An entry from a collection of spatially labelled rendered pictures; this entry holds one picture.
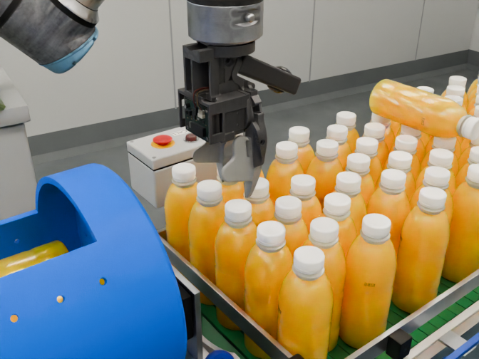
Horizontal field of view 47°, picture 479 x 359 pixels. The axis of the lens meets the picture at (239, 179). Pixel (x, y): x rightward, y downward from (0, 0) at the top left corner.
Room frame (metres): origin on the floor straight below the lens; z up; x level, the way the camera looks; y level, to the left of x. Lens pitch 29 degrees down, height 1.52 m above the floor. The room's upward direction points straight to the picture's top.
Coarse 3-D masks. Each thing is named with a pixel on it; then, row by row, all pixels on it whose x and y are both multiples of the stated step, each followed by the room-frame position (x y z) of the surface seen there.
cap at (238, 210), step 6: (228, 204) 0.68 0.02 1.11; (234, 204) 0.68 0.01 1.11; (240, 204) 0.68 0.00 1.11; (246, 204) 0.68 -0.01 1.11; (228, 210) 0.66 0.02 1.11; (234, 210) 0.66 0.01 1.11; (240, 210) 0.66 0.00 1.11; (246, 210) 0.66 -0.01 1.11; (228, 216) 0.66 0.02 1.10; (234, 216) 0.66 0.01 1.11; (240, 216) 0.66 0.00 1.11; (246, 216) 0.66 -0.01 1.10
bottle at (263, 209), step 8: (248, 200) 0.73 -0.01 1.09; (256, 200) 0.72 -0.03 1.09; (264, 200) 0.73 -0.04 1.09; (256, 208) 0.72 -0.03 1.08; (264, 208) 0.72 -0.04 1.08; (272, 208) 0.73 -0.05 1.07; (256, 216) 0.71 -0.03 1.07; (264, 216) 0.72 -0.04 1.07; (272, 216) 0.72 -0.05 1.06; (256, 224) 0.71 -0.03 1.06
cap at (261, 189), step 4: (260, 180) 0.75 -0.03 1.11; (264, 180) 0.75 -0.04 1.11; (260, 184) 0.74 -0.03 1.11; (264, 184) 0.74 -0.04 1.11; (268, 184) 0.74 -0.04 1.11; (256, 188) 0.73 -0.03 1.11; (260, 188) 0.73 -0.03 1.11; (264, 188) 0.73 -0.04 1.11; (268, 188) 0.74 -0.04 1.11; (256, 192) 0.72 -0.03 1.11; (260, 192) 0.73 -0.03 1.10; (264, 192) 0.73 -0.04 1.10; (252, 196) 0.73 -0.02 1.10; (256, 196) 0.72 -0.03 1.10; (260, 196) 0.73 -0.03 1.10; (264, 196) 0.73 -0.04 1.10
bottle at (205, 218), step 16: (192, 208) 0.73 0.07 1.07; (208, 208) 0.72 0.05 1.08; (224, 208) 0.72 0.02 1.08; (192, 224) 0.71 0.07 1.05; (208, 224) 0.70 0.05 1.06; (192, 240) 0.71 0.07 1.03; (208, 240) 0.70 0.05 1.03; (192, 256) 0.71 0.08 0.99; (208, 256) 0.70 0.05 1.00; (208, 272) 0.70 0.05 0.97; (208, 304) 0.70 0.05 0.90
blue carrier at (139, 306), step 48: (48, 192) 0.61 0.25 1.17; (96, 192) 0.51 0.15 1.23; (0, 240) 0.59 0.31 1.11; (48, 240) 0.63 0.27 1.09; (96, 240) 0.45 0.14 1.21; (144, 240) 0.46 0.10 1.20; (0, 288) 0.38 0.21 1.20; (48, 288) 0.40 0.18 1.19; (96, 288) 0.41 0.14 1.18; (144, 288) 0.43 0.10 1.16; (0, 336) 0.35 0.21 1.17; (48, 336) 0.37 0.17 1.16; (96, 336) 0.39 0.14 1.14; (144, 336) 0.41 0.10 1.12
